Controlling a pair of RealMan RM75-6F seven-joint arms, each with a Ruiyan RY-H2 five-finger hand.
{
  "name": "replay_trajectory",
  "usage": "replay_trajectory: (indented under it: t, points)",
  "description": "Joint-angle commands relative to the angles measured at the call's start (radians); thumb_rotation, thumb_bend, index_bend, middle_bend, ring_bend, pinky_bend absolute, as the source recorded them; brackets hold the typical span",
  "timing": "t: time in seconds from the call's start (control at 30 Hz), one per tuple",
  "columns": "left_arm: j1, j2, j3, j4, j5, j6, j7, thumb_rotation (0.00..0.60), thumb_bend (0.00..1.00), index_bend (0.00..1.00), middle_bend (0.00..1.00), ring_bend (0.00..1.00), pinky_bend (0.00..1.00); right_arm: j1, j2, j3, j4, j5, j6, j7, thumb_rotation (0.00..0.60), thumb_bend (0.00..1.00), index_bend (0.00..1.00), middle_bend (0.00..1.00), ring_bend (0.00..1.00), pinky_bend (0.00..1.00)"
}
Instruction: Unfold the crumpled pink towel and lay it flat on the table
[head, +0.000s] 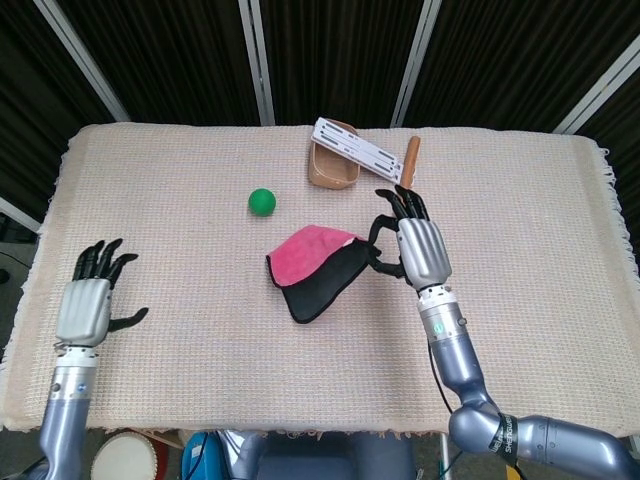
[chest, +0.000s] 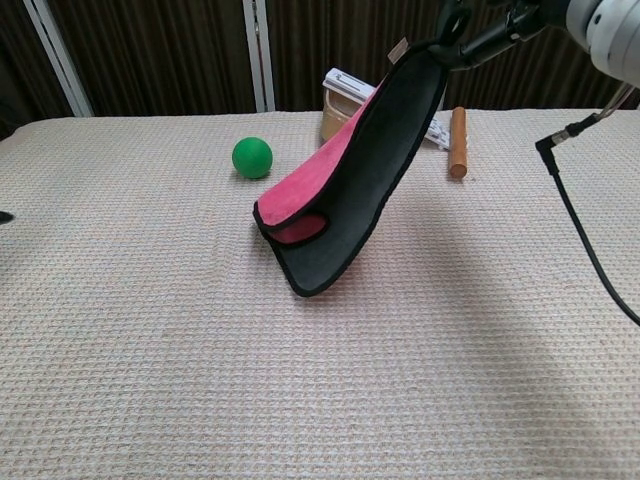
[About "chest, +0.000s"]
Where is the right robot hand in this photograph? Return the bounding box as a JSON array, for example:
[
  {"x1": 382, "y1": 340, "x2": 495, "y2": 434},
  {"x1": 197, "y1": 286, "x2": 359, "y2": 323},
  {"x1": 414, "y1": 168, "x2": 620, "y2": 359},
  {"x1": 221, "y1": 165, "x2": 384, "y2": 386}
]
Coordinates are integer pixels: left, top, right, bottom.
[{"x1": 428, "y1": 0, "x2": 599, "y2": 70}]

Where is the pink and black cloth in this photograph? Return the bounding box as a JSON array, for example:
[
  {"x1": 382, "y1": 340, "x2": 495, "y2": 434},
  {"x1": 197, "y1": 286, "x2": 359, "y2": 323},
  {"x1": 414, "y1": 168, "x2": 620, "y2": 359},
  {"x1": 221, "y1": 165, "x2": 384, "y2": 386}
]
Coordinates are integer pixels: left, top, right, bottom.
[{"x1": 252, "y1": 34, "x2": 451, "y2": 299}]

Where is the white flat slicer board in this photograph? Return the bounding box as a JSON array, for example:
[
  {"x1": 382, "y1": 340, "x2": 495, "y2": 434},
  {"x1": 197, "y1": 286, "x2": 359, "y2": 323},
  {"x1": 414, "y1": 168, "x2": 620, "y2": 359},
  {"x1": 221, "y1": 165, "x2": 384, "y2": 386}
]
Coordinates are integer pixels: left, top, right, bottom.
[{"x1": 322, "y1": 68, "x2": 454, "y2": 151}]

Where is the beige woven table cover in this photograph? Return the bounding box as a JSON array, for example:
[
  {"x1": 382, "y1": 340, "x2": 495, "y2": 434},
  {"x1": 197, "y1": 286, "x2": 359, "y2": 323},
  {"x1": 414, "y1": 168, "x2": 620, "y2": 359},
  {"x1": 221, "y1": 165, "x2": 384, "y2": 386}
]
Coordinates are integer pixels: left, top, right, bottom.
[{"x1": 0, "y1": 107, "x2": 640, "y2": 480}]

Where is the wooden rolling pin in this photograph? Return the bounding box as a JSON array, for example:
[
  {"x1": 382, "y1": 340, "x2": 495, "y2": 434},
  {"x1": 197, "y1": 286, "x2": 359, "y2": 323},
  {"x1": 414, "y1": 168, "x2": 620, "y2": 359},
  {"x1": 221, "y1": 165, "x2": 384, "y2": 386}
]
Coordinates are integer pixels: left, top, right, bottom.
[{"x1": 448, "y1": 106, "x2": 471, "y2": 179}]

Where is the beige plastic basket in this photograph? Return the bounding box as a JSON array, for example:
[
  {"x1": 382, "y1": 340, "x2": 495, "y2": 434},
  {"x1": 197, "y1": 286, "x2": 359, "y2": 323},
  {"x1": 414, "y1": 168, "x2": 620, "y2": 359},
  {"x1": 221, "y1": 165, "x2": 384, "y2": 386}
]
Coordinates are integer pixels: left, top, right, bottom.
[{"x1": 320, "y1": 87, "x2": 372, "y2": 145}]

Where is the dark pleated curtain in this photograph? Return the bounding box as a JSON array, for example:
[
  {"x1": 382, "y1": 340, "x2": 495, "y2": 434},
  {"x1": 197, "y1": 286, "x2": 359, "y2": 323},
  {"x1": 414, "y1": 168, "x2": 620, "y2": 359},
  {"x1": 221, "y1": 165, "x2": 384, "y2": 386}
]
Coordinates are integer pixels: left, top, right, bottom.
[{"x1": 0, "y1": 0, "x2": 640, "y2": 141}]

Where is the green ball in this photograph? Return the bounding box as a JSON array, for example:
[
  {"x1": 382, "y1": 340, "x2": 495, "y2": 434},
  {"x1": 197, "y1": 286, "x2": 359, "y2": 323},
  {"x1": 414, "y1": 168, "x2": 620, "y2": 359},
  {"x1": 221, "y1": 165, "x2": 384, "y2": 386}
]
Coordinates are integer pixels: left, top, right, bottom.
[{"x1": 231, "y1": 137, "x2": 274, "y2": 180}]

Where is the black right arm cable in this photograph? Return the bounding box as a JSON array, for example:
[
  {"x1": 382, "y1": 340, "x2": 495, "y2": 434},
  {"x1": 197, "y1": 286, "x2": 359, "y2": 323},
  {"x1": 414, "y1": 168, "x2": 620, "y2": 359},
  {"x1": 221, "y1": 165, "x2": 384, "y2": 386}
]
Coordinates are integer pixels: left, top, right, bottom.
[{"x1": 534, "y1": 84, "x2": 640, "y2": 326}]

